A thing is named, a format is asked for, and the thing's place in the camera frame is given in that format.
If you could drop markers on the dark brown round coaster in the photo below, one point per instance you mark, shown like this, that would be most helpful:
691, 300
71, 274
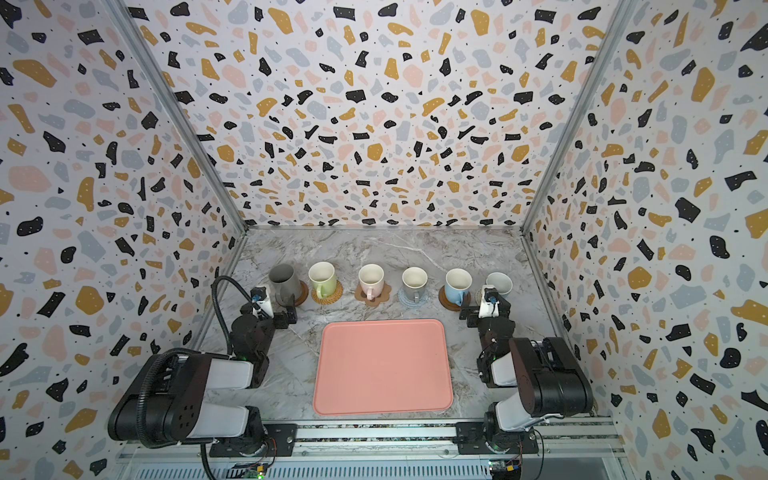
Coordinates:
447, 302
304, 294

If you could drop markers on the white mug blue handle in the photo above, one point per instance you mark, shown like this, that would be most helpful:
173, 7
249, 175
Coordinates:
458, 283

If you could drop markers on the brown paw print coaster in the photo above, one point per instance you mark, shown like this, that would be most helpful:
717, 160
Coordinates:
383, 298

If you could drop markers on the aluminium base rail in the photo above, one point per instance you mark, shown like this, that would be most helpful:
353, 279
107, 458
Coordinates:
576, 448

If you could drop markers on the pink rectangular tray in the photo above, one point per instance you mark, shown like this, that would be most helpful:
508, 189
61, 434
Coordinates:
383, 366

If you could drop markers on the grey blue round coaster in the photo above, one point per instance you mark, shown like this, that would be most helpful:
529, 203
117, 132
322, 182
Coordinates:
412, 304

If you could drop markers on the light blue mug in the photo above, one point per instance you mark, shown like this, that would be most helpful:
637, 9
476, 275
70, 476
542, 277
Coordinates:
501, 282

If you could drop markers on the white mug pink handle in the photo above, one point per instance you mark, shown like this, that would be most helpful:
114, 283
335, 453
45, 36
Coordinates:
371, 280

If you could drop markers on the white mug green handle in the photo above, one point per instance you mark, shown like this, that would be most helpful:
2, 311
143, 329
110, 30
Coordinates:
323, 278

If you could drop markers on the white mug grey handle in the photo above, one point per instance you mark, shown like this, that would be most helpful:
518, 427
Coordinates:
414, 281

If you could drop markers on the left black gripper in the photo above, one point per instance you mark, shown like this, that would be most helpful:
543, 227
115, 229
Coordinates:
280, 322

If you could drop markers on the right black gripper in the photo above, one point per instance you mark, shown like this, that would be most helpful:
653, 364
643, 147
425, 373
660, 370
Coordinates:
484, 318

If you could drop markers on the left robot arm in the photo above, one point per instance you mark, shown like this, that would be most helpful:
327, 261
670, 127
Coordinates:
165, 405

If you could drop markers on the grey metal mug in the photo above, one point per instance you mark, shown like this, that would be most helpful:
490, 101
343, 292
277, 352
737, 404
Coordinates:
288, 288

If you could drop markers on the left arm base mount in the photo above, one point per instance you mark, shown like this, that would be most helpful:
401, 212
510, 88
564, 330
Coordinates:
269, 440

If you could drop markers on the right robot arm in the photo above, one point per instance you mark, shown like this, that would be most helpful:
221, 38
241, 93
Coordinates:
545, 380

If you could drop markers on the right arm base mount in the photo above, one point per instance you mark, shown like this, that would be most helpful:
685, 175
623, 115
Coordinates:
479, 438

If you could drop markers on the woven tan round coaster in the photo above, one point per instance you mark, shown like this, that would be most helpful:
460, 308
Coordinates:
333, 297

